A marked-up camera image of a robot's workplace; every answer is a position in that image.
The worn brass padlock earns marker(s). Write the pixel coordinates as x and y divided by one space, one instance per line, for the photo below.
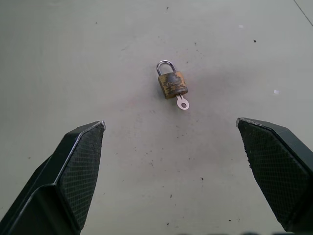
172 81

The small silver key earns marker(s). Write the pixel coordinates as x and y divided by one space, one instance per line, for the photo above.
182 104

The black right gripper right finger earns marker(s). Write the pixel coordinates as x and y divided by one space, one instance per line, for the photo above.
278 171

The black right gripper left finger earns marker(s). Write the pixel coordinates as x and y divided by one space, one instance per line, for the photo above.
61 178

